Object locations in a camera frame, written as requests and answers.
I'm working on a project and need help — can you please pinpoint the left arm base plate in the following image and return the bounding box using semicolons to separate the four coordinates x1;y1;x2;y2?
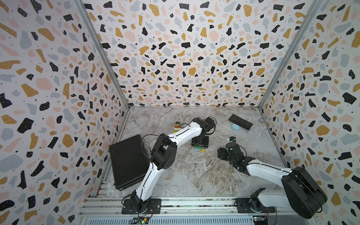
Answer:
121;198;162;215

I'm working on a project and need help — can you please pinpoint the aluminium front rail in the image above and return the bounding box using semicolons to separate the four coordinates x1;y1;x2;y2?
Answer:
77;197;321;225

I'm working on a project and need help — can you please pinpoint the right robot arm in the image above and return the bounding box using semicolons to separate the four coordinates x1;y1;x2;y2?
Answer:
217;142;328;219

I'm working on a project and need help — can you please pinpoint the black flat pouch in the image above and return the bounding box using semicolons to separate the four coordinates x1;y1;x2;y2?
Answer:
228;114;253;130

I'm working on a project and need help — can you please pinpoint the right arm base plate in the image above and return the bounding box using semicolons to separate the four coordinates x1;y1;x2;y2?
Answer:
233;198;276;214

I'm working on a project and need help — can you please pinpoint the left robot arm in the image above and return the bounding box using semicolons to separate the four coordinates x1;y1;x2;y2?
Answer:
130;117;216;213

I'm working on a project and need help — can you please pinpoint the light blue round object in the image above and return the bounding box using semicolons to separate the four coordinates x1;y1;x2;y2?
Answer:
232;124;240;130

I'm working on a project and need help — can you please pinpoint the black case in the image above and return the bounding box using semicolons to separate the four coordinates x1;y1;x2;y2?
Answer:
109;135;150;191

